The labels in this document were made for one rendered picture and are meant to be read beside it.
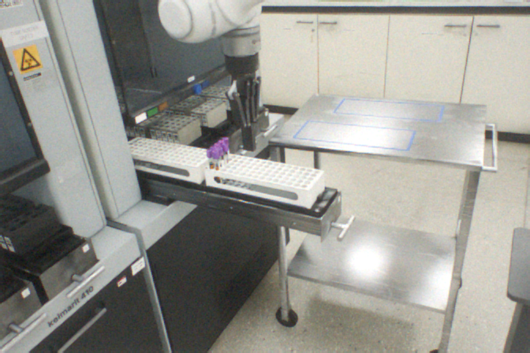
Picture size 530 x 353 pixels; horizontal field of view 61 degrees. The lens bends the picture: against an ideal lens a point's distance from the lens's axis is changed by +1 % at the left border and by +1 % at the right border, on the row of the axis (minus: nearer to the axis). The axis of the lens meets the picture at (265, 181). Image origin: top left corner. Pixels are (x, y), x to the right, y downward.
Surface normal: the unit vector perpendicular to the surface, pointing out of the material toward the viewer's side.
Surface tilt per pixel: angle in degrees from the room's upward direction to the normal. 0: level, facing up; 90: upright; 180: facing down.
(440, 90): 90
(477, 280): 0
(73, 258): 90
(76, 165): 90
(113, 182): 90
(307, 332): 0
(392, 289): 0
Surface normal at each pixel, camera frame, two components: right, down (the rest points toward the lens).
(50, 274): 0.88, 0.18
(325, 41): -0.47, 0.47
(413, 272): -0.07, -0.86
